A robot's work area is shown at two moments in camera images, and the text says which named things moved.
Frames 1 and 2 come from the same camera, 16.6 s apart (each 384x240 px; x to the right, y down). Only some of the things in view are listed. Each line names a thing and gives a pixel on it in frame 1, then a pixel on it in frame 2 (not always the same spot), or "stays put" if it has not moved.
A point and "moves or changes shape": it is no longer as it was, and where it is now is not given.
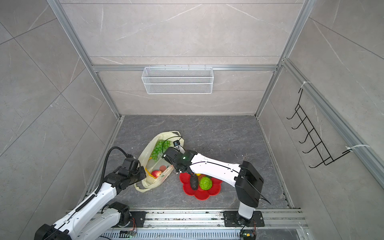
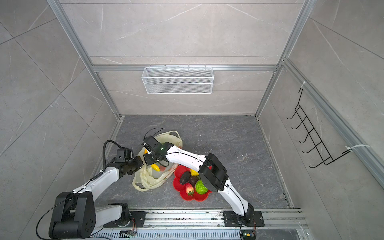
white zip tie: [348, 148] stays put
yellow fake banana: [150, 174] to [154, 166]
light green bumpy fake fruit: [205, 183] moves or changes shape
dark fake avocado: [194, 179] to [185, 177]
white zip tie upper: [304, 82] stays put
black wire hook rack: [321, 150] stays put
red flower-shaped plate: [200, 193] moves or changes shape
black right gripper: [175, 168] to [148, 162]
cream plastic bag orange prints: [157, 169] stays put
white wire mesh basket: [177, 80] stays put
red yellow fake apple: [156, 173] to [189, 189]
